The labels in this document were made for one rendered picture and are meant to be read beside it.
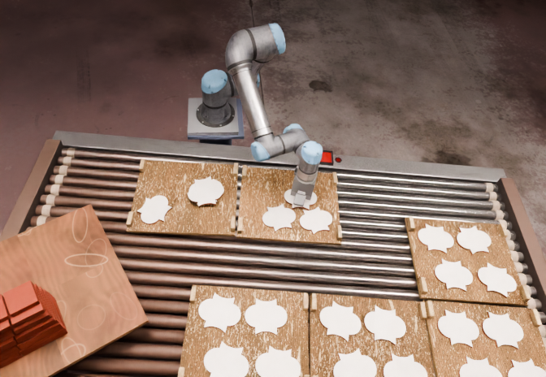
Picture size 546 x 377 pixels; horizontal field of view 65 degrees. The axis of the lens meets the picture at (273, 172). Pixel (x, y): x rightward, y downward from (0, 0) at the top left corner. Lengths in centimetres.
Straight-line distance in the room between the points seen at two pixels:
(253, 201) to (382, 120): 207
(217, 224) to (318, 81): 237
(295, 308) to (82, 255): 74
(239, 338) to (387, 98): 278
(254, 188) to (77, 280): 75
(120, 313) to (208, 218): 49
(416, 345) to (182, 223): 95
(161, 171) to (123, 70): 212
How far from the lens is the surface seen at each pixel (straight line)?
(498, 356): 177
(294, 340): 155
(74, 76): 392
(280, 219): 173
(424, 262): 180
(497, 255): 197
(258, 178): 185
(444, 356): 168
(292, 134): 161
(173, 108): 350
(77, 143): 208
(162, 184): 183
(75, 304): 153
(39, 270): 162
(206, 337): 153
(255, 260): 166
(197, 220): 172
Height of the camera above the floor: 240
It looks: 51 degrees down
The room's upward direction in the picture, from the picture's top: 9 degrees clockwise
